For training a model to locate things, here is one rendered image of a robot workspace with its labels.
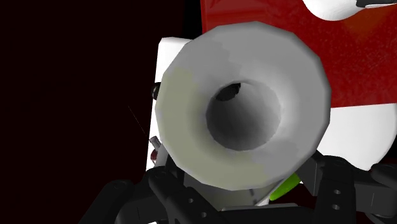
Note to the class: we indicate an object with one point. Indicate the green object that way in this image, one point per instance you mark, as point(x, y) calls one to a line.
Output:
point(285, 187)

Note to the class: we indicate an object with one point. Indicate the small grey red object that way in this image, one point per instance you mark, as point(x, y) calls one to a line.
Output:
point(155, 145)

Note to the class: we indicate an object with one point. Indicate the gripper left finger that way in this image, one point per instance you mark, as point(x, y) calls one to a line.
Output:
point(173, 198)

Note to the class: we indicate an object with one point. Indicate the small black round object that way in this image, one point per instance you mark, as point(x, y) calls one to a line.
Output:
point(155, 90)

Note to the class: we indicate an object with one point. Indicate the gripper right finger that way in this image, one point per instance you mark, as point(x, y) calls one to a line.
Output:
point(336, 186)

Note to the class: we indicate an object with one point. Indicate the white toilet paper roll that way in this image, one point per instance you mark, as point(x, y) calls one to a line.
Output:
point(192, 124)

